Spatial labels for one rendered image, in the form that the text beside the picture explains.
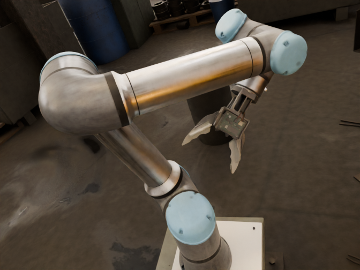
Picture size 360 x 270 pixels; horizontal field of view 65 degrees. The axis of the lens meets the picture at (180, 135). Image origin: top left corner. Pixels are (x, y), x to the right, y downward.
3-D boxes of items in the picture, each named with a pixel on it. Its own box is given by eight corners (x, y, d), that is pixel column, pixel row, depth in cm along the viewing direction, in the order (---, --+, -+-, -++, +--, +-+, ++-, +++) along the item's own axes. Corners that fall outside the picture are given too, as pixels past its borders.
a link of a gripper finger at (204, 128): (177, 136, 69) (211, 120, 69) (177, 135, 75) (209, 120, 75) (182, 147, 69) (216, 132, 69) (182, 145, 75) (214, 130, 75)
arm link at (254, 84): (238, 72, 75) (265, 87, 75) (230, 88, 75) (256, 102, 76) (244, 67, 68) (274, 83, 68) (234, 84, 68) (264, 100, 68)
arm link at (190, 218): (187, 269, 71) (173, 239, 63) (169, 229, 81) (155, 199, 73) (229, 247, 72) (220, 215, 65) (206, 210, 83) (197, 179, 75)
